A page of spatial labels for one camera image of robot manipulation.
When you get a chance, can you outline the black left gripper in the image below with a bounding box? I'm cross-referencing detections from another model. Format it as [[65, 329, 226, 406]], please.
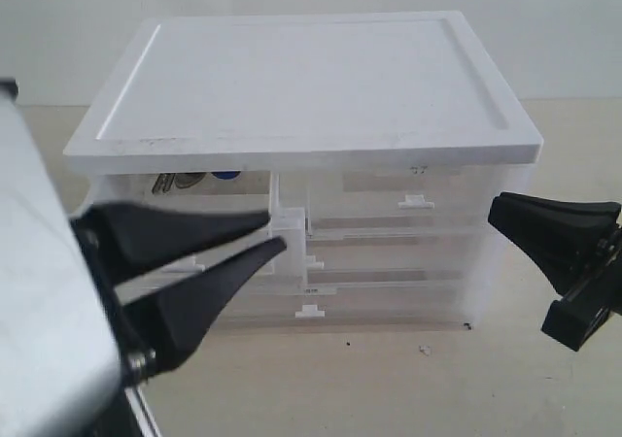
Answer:
[[488, 192, 621, 351]]

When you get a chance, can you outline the key bunch with blue fob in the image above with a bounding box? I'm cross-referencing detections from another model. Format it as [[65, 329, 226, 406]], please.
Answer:
[[145, 172, 243, 195]]

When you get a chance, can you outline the clear drawer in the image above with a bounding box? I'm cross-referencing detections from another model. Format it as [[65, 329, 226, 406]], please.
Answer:
[[307, 231, 482, 286], [215, 281, 474, 331], [83, 171, 307, 323], [308, 166, 494, 234]]

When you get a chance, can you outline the clear bottom drawer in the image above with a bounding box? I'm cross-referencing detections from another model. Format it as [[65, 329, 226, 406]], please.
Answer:
[[215, 281, 474, 331]]

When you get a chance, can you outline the white clear drawer cabinet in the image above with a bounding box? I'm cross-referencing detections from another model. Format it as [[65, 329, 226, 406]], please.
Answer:
[[64, 11, 543, 327]]

